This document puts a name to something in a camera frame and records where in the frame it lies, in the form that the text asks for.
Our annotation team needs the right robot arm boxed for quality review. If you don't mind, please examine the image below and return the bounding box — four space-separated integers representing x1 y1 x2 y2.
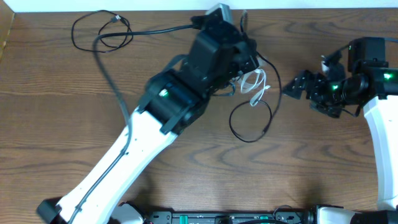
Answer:
282 37 397 223

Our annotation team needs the black usb cable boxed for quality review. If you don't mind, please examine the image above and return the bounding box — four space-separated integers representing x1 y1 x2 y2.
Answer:
71 9 134 54

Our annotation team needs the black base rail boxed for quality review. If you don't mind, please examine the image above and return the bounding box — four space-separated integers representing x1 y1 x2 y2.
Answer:
118 203 315 224

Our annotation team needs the long black cable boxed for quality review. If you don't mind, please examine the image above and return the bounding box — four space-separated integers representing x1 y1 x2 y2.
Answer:
229 9 283 144

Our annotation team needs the white cable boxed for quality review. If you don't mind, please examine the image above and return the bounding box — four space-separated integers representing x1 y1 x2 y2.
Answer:
239 57 271 108

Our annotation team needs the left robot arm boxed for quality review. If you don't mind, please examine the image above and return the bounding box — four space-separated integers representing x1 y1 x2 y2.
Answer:
36 14 259 223

